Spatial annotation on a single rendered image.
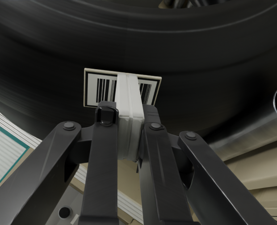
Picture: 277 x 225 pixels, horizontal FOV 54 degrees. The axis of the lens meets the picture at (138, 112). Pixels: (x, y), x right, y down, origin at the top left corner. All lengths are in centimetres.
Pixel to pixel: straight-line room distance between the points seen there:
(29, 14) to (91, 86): 8
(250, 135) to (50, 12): 23
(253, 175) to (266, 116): 11
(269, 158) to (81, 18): 26
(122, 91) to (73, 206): 72
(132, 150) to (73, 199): 73
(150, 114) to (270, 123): 15
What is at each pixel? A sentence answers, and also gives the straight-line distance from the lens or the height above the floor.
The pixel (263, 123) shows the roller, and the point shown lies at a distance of 30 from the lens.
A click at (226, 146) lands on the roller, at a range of 37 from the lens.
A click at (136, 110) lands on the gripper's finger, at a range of 15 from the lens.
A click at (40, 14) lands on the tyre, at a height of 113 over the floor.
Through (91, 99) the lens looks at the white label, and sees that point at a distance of 23.
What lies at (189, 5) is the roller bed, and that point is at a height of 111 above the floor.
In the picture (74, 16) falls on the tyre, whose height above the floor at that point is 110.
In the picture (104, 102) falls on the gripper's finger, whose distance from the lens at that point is 18.
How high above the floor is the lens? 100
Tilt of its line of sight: 4 degrees up
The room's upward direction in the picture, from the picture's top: 57 degrees counter-clockwise
